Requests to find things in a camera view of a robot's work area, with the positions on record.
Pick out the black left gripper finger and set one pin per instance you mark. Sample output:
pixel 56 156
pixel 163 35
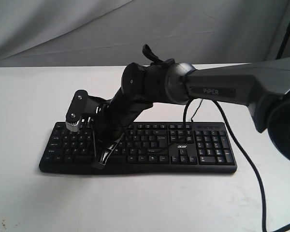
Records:
pixel 94 144

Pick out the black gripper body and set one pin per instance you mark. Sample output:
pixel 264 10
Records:
pixel 115 115

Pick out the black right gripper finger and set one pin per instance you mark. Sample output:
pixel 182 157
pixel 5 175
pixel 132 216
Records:
pixel 104 151

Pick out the grey black piper robot arm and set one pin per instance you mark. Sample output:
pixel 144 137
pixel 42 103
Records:
pixel 264 88

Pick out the black acer keyboard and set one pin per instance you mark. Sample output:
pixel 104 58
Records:
pixel 146 148

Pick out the grey backdrop cloth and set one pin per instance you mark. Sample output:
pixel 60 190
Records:
pixel 112 32

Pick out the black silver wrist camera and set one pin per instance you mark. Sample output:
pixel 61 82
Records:
pixel 83 106

